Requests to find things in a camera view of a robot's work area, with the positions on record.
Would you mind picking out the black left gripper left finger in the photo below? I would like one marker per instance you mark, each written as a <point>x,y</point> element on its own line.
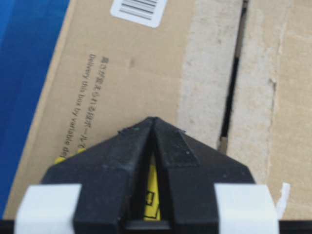
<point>113,176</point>

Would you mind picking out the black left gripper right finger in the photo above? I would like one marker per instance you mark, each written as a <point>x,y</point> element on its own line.
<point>187,170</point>

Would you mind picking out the brown cardboard box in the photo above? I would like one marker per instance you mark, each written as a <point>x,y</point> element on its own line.
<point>234,74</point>

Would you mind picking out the blue table cloth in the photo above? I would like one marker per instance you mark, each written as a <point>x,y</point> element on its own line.
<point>29,30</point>

